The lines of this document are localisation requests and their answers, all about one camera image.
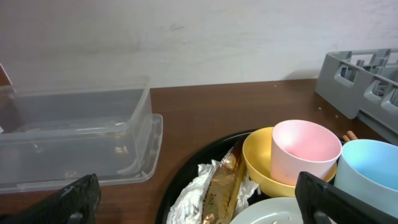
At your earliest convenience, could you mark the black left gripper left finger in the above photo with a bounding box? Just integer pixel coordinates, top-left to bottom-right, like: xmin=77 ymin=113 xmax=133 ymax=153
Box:
xmin=1 ymin=174 xmax=101 ymax=224

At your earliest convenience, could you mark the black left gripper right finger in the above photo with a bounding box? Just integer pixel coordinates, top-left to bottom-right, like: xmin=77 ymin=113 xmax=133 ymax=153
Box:
xmin=295 ymin=171 xmax=397 ymax=224

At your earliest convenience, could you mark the grey plate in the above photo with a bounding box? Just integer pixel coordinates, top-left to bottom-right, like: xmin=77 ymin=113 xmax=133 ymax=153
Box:
xmin=230 ymin=197 xmax=303 ymax=224

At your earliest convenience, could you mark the light blue cup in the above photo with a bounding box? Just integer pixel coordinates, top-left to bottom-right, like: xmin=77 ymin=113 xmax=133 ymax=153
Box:
xmin=334 ymin=139 xmax=397 ymax=217

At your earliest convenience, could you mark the pink cup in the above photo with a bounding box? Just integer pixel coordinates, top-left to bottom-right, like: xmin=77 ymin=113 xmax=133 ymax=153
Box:
xmin=270 ymin=119 xmax=342 ymax=185

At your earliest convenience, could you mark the wooden chopstick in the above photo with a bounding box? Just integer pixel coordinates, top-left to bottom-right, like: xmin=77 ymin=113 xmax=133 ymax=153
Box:
xmin=346 ymin=131 xmax=358 ymax=141
xmin=342 ymin=135 xmax=351 ymax=142

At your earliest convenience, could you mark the gold coffee sachet wrapper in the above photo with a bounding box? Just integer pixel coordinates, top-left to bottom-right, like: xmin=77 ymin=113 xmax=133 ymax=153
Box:
xmin=201 ymin=137 xmax=246 ymax=224

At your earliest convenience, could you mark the white tissue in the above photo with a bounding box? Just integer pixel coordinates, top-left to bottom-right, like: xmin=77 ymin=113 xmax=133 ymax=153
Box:
xmin=166 ymin=160 xmax=261 ymax=224

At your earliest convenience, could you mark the clear plastic waste bin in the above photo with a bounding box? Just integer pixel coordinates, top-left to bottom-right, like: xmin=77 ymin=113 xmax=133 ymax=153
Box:
xmin=1 ymin=82 xmax=163 ymax=194

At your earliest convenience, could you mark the grey dishwasher rack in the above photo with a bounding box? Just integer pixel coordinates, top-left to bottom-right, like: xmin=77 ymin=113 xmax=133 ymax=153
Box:
xmin=315 ymin=48 xmax=397 ymax=145

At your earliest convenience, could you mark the round black tray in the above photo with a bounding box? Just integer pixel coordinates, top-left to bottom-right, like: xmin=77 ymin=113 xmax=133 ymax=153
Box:
xmin=155 ymin=129 xmax=346 ymax=224

